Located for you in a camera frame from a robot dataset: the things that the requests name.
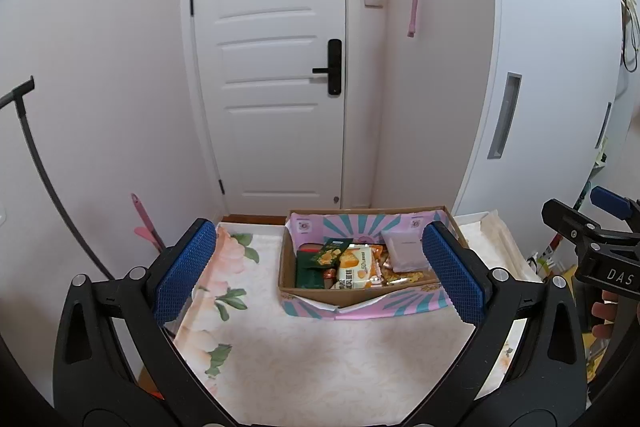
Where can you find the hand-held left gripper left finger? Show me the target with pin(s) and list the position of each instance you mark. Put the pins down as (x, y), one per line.
(185, 267)

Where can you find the white panel door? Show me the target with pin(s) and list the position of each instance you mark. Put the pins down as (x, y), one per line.
(270, 117)

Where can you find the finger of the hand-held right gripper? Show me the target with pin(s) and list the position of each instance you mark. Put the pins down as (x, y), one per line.
(570, 222)
(612, 202)

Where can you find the red snack packet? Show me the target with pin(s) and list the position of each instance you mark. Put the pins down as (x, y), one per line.
(329, 276)

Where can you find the dark green snack packet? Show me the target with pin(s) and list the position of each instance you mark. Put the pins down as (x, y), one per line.
(307, 272)

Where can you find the white wardrobe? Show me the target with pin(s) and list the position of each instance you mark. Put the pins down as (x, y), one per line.
(550, 32)

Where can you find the yellow patterned snack packet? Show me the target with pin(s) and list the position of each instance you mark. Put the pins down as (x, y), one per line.
(410, 278)

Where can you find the orange cake packet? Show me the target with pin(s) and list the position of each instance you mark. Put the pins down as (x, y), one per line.
(355, 269)

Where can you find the pink striped cardboard box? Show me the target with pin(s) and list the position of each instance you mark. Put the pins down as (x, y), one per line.
(320, 304)

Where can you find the floral tablecloth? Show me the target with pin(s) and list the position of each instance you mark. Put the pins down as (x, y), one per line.
(300, 357)

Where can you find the green cracker packet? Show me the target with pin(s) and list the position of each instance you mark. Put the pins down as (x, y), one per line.
(327, 254)

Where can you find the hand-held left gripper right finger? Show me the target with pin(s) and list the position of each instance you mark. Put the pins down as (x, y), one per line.
(452, 277)

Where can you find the person's right hand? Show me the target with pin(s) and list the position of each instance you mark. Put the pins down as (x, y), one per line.
(605, 314)

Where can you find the white translucent packet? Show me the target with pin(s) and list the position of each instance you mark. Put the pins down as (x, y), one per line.
(405, 249)

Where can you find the black bent pole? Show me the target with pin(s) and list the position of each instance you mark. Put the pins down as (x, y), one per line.
(47, 182)

